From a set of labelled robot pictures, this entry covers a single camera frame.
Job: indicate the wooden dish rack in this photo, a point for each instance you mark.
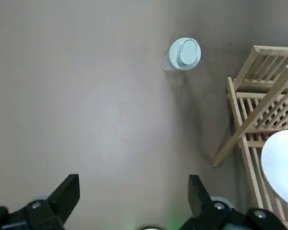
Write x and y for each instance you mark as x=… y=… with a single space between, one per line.
x=244 y=115

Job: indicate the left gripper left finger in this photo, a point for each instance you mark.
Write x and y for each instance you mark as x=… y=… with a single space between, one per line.
x=50 y=210

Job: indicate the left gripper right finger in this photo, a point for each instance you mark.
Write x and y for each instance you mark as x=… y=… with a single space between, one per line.
x=211 y=215

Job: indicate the pale round plate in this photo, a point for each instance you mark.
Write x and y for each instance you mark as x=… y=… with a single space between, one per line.
x=283 y=165

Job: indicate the clear bottle grey cap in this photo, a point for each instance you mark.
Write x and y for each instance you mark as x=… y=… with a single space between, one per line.
x=186 y=54

